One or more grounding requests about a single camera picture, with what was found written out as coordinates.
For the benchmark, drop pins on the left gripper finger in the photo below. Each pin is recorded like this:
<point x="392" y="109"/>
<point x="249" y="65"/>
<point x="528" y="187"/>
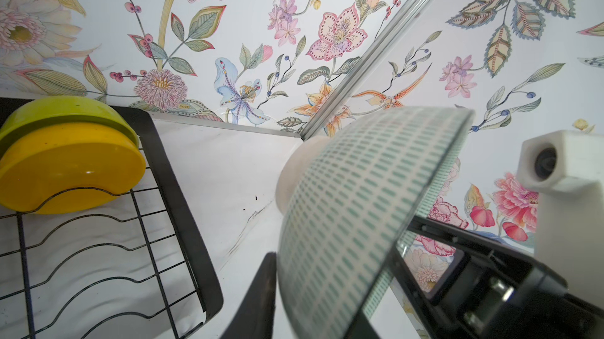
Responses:
<point x="255" y="316"/>

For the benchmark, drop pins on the pale celadon bowl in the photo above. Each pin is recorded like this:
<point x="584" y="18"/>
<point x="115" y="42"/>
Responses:
<point x="353" y="205"/>

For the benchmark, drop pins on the yellow bowl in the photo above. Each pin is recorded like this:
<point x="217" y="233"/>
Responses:
<point x="68" y="168"/>

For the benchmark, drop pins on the lime green bowl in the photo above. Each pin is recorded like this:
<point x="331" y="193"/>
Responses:
<point x="63" y="110"/>

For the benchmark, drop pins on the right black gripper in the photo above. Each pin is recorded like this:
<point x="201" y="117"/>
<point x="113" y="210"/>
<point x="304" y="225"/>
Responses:
<point x="492" y="291"/>

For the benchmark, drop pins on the black wire dish rack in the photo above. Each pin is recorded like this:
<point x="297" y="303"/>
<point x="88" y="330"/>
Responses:
<point x="136" y="267"/>

